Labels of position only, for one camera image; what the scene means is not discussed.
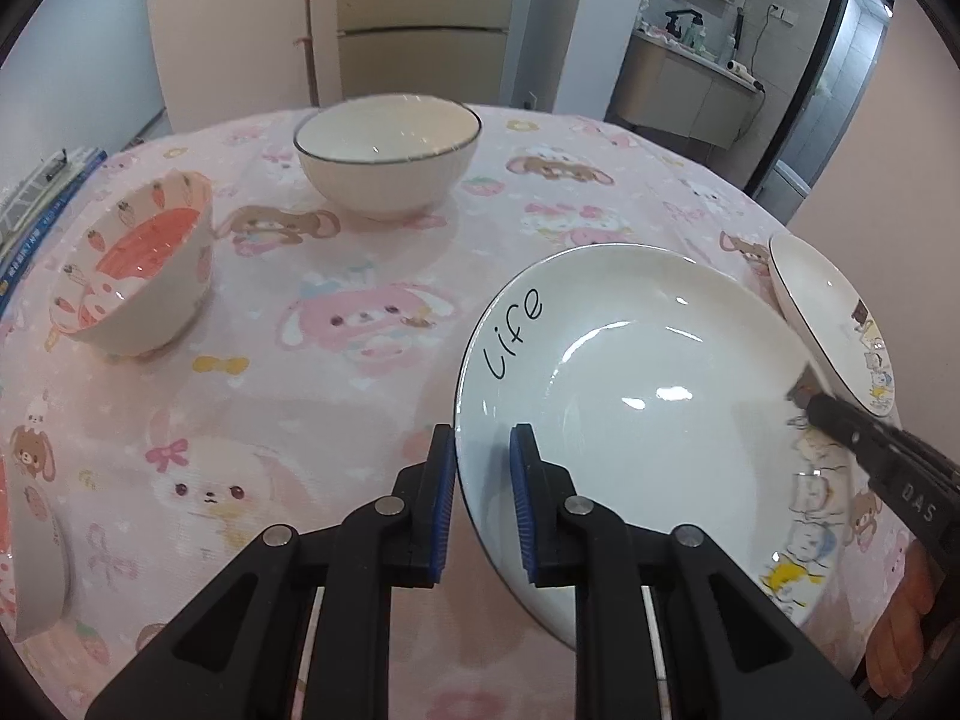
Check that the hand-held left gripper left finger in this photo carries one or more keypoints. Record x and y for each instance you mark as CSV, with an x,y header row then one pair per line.
x,y
444,510

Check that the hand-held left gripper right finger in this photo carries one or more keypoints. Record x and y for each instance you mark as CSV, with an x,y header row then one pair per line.
x,y
523,510

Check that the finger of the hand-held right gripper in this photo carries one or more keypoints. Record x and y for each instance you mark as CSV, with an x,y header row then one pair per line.
x,y
847,424

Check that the small white cartoon-print plate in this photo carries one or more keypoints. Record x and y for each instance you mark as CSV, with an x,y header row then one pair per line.
x,y
817,292

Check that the large white cartoon-print plate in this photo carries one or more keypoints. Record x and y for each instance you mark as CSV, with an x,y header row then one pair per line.
x,y
645,390

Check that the white bowl with dark rim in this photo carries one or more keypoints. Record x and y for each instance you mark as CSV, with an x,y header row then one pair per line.
x,y
382,165

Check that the person's right hand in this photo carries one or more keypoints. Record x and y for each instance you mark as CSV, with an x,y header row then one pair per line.
x,y
904,615

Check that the pink cartoon-print tablecloth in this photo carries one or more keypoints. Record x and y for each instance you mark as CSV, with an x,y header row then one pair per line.
x,y
315,390

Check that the white hair dryer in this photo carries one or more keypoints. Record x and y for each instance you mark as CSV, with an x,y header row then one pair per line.
x,y
744,73

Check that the beige vanity cabinet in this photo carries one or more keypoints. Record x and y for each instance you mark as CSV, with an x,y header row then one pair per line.
x,y
682,90

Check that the pink rabbit-print bowl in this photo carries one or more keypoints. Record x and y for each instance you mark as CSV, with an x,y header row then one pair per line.
x,y
142,270

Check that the white dish with pink print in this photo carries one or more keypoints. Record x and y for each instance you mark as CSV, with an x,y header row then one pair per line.
x,y
34,555

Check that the black faucet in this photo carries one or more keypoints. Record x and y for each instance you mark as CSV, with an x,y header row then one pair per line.
x,y
679,21

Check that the red broom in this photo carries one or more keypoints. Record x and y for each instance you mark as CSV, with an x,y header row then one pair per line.
x,y
309,45

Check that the beige refrigerator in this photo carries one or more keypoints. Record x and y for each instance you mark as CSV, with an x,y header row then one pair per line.
x,y
427,7

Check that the stack of books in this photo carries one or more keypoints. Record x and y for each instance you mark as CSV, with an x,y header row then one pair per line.
x,y
37,202

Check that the black door frame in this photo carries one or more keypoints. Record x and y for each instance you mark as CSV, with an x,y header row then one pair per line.
x,y
802,90

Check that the white wall outlet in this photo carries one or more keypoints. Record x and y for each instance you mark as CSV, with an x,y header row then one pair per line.
x,y
781,13

